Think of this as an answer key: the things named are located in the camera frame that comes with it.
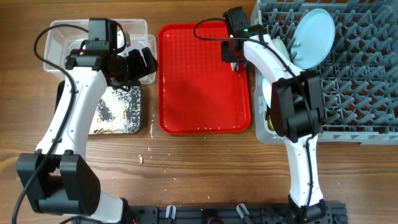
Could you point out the white plastic fork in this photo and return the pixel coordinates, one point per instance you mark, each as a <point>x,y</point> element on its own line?
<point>235,67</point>

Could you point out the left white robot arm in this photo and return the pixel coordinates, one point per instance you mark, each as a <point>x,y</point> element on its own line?
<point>56,178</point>

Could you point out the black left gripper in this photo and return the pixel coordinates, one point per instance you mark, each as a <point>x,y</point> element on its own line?
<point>140,68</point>

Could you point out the clear plastic waste bin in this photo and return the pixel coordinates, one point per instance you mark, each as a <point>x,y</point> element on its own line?
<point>61,41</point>

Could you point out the light blue bowl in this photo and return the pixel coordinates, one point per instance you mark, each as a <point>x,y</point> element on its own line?
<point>267,91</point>

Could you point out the green bowl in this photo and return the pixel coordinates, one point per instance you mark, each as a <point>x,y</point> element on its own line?
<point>280,46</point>

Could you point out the rice and food scraps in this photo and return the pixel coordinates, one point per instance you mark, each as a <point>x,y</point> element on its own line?
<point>118,109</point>

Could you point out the light blue plate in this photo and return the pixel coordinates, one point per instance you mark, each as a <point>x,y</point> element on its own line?
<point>314,37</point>

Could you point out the grey dishwasher rack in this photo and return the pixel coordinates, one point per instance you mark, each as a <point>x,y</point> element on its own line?
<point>359,75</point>

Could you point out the red plastic tray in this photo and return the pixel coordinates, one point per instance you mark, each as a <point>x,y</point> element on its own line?
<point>198,92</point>

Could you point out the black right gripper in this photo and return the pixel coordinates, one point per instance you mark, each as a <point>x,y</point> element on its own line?
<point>225,55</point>

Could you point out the nut crumb on table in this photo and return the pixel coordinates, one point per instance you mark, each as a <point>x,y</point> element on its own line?
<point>140,159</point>

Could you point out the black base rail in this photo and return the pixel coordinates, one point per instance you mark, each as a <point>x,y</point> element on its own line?
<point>266,214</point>

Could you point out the yellow plastic cup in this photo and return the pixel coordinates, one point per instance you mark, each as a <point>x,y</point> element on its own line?
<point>269,123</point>

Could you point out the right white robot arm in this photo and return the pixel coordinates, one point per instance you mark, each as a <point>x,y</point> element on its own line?
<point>295,108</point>

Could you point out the black food waste tray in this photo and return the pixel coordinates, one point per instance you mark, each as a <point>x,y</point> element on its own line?
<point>136,109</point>

